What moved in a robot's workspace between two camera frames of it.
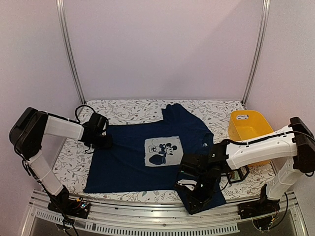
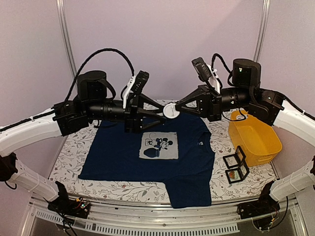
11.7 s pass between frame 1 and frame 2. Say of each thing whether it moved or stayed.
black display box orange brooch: stayed
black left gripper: moved
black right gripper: moved
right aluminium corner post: stayed
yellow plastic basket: stayed
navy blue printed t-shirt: moved
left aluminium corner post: stayed
